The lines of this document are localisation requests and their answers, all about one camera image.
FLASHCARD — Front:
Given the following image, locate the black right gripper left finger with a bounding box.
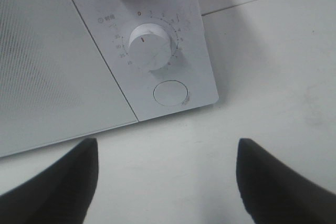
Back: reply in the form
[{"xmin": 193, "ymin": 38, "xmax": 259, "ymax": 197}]
[{"xmin": 1, "ymin": 138, "xmax": 99, "ymax": 223}]

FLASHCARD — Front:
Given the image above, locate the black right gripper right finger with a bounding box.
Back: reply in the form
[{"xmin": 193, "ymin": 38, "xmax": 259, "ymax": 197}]
[{"xmin": 236, "ymin": 138, "xmax": 335, "ymax": 223}]

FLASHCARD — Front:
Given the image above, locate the round white door-release button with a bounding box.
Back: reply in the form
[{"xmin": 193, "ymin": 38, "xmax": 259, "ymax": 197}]
[{"xmin": 153, "ymin": 80, "xmax": 188, "ymax": 106}]

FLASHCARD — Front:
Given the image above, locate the lower white timer knob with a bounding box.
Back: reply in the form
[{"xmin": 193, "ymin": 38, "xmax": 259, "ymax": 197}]
[{"xmin": 128, "ymin": 23, "xmax": 172, "ymax": 71}]

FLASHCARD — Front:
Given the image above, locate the white microwave oven body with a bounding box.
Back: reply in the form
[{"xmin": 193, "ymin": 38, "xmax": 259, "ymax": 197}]
[{"xmin": 72, "ymin": 0, "xmax": 219, "ymax": 121}]

